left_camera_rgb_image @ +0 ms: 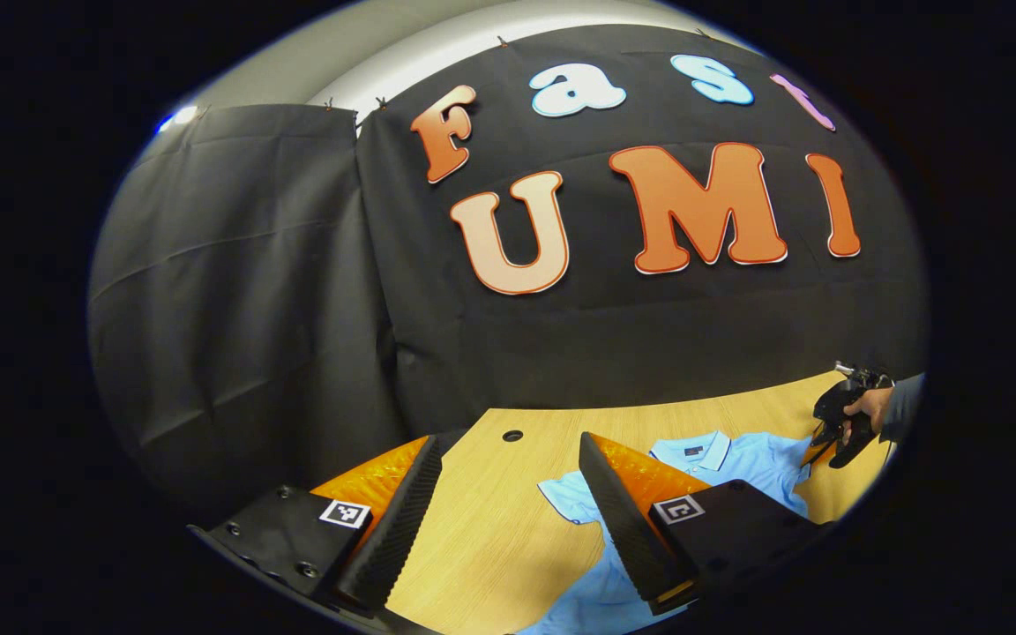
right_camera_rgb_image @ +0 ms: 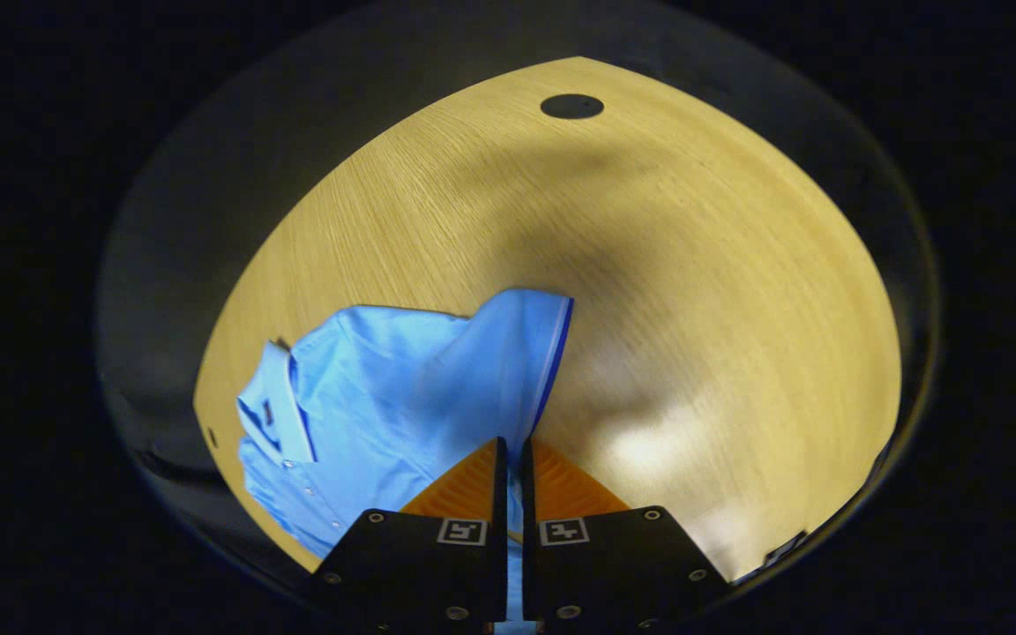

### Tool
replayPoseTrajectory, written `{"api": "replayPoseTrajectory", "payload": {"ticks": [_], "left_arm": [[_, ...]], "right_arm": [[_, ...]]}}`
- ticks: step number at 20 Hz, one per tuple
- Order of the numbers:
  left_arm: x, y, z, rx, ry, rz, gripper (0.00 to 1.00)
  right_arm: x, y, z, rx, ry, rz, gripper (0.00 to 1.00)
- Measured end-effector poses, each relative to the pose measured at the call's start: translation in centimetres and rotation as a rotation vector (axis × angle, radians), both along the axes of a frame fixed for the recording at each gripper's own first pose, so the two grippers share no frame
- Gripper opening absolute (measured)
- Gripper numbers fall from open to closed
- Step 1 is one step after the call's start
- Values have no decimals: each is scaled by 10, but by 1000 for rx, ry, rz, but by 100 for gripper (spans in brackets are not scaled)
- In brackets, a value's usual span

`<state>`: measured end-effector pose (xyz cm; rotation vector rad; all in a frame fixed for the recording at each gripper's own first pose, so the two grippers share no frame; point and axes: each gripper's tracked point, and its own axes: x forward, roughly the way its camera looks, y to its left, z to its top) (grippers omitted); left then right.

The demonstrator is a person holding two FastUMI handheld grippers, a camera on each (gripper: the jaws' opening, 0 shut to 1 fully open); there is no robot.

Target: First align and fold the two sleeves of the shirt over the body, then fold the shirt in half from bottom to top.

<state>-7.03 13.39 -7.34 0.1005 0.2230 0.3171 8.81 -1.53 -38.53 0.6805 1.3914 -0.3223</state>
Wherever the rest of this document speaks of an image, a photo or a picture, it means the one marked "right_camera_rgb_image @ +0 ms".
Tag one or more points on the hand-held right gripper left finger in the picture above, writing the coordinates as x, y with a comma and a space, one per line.
502, 494

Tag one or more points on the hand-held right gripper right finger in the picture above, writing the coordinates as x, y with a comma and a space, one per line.
527, 494

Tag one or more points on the light blue T-shirt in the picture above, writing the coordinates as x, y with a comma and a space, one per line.
384, 397

